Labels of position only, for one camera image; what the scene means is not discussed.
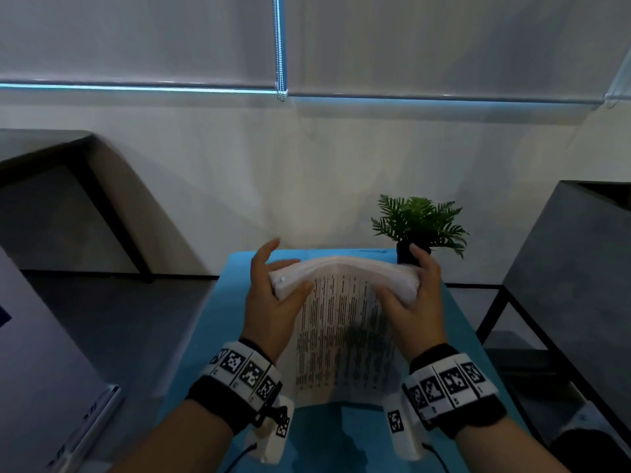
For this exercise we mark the person's left hand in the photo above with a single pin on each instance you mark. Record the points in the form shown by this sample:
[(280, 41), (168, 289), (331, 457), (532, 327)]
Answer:
[(266, 325)]

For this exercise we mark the person's right hand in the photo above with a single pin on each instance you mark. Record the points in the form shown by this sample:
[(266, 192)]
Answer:
[(424, 325)]

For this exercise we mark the stack of collected papers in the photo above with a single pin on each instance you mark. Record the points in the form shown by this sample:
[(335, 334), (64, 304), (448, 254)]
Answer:
[(345, 330)]

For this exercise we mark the person's right forearm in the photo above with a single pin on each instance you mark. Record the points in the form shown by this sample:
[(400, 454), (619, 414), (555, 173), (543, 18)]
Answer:
[(508, 448)]

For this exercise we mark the person's black trouser leg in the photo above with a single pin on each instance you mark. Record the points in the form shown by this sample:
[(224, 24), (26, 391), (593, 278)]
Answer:
[(596, 453)]

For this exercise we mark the black left wristband marker tags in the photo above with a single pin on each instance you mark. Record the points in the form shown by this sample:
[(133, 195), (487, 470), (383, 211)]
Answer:
[(241, 371)]

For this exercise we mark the black wristband marker tags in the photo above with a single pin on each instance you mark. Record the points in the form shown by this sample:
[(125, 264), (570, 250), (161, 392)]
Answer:
[(448, 381), (241, 371)]

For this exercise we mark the black right wristband marker tags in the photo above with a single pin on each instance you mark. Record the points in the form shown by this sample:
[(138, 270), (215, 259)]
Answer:
[(448, 381)]

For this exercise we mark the green potted fern plant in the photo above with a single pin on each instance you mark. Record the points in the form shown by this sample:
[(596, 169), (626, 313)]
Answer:
[(419, 216)]

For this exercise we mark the dark grey black-framed desk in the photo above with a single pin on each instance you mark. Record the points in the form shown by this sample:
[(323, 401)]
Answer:
[(29, 142)]

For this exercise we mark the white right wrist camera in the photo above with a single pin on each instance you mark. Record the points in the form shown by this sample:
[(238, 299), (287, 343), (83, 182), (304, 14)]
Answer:
[(401, 435)]

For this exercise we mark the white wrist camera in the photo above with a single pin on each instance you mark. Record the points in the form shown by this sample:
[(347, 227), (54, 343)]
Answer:
[(276, 438), (401, 435)]

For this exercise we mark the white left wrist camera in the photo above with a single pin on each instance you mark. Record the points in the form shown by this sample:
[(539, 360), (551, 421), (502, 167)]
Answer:
[(276, 438)]

